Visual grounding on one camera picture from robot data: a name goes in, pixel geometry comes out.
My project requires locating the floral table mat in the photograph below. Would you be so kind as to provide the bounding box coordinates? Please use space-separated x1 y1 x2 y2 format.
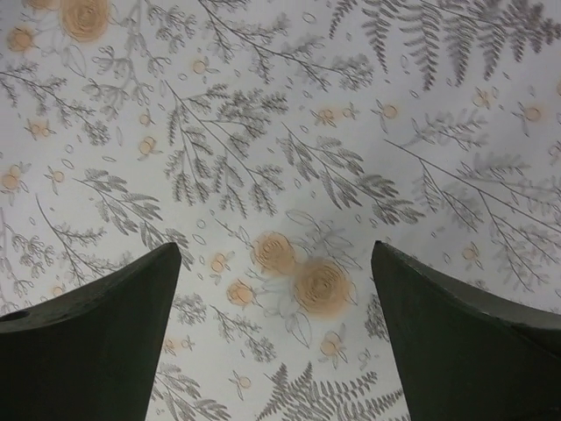
1 1 560 420

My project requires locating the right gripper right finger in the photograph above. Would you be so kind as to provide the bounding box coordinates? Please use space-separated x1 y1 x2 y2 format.
371 241 560 421

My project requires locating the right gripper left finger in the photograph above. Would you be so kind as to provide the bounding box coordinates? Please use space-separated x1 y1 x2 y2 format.
1 243 181 420

